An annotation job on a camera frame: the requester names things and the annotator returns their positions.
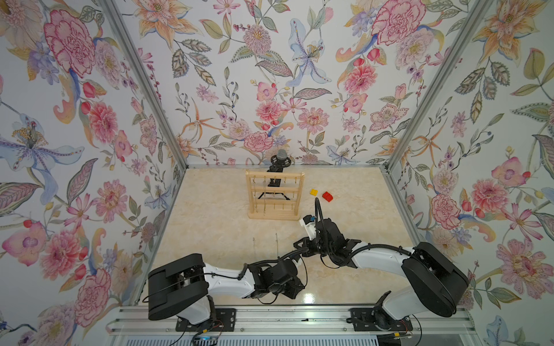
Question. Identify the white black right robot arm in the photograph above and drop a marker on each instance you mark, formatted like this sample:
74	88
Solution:
436	285

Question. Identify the red toy brick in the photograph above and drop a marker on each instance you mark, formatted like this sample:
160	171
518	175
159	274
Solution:
327	196

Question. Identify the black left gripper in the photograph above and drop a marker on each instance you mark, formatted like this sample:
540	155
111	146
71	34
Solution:
296	287

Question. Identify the wooden jewelry display stand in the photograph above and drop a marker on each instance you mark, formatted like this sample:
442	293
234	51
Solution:
274	195

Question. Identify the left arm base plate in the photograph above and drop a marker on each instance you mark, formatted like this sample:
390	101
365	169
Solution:
220	320

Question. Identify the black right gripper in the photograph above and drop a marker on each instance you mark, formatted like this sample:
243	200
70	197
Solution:
305	249

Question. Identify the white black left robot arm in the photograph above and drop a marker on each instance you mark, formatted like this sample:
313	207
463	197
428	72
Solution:
186	286

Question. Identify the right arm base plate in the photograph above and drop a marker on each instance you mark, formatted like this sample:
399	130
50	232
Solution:
366	320

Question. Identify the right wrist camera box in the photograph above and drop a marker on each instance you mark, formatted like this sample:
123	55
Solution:
308	223

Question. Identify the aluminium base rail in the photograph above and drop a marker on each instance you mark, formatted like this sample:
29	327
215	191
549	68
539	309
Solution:
291	325

